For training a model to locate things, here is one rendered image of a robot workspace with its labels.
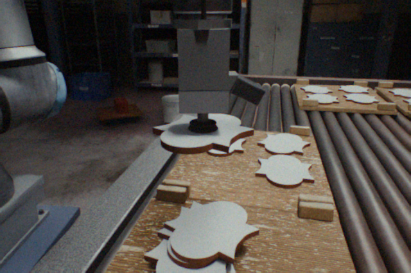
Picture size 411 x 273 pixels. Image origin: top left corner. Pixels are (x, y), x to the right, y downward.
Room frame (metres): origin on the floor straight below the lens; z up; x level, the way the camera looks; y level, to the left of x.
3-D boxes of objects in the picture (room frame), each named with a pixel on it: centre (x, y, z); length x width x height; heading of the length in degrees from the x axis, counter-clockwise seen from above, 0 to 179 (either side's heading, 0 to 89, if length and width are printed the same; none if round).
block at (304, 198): (0.51, -0.21, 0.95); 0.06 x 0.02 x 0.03; 78
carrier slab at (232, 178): (0.73, -0.12, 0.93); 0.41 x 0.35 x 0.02; 168
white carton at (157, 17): (5.52, 0.67, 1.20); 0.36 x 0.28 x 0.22; 73
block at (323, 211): (0.49, -0.20, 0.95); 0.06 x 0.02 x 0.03; 78
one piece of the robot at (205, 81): (0.42, -0.02, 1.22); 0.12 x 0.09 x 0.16; 92
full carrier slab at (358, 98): (1.36, -0.59, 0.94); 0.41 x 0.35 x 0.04; 168
